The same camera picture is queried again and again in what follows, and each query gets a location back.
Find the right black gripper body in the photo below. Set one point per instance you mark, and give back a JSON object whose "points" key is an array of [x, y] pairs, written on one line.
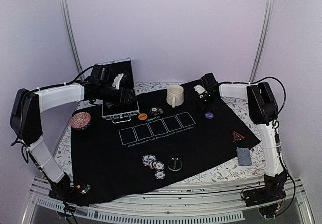
{"points": [[208, 102]]}

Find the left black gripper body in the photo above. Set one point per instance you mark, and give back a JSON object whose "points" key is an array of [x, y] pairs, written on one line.
{"points": [[114, 98]]}

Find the purple small blind button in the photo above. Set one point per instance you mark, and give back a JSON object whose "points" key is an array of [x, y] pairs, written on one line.
{"points": [[209, 115]]}

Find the aluminium poker chip case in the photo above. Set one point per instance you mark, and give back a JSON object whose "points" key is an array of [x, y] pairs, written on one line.
{"points": [[119, 113]]}

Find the orange big blind button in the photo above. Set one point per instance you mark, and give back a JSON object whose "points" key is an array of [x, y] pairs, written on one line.
{"points": [[142, 116]]}

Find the red brown chip stack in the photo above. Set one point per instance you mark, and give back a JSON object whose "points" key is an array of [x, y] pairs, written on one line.
{"points": [[156, 111]]}

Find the poker chip stack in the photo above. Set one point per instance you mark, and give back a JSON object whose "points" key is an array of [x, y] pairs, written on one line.
{"points": [[148, 160]]}

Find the clear black dealer button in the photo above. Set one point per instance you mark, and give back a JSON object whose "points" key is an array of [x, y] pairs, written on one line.
{"points": [[174, 164]]}

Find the blue white chip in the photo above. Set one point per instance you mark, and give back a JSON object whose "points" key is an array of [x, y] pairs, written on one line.
{"points": [[159, 174], [158, 165]]}

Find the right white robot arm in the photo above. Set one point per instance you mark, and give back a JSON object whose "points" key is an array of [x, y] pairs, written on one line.
{"points": [[263, 112]]}

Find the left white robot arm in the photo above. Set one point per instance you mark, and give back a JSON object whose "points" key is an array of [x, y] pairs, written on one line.
{"points": [[27, 117]]}

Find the cream ceramic mug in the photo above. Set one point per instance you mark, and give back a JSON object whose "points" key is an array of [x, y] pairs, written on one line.
{"points": [[175, 95]]}

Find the red triangle black token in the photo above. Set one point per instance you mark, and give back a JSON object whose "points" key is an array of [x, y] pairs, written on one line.
{"points": [[237, 136]]}

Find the black poker table mat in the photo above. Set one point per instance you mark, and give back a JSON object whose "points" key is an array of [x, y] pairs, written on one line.
{"points": [[108, 156]]}

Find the blue patterned card deck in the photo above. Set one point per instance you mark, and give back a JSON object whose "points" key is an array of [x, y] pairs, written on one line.
{"points": [[244, 157]]}

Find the small green circuit board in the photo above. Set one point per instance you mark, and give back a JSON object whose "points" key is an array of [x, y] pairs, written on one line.
{"points": [[82, 188]]}

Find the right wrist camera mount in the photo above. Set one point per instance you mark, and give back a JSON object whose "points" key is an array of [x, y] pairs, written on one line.
{"points": [[199, 89]]}

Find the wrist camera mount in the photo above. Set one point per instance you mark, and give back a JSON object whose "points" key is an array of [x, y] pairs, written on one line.
{"points": [[199, 89], [117, 81]]}

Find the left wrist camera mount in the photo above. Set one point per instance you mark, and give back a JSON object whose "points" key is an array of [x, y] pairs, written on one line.
{"points": [[117, 81]]}

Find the front aluminium rail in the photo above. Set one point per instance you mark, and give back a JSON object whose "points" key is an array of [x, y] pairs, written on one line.
{"points": [[178, 203]]}

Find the left aluminium frame post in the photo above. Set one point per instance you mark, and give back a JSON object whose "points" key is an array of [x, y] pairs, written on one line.
{"points": [[70, 34]]}

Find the aluminium frame post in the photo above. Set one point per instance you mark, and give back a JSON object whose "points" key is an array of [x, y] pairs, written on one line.
{"points": [[262, 39], [70, 34]]}

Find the right aluminium frame post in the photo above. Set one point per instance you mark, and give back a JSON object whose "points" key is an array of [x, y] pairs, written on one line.
{"points": [[262, 39]]}

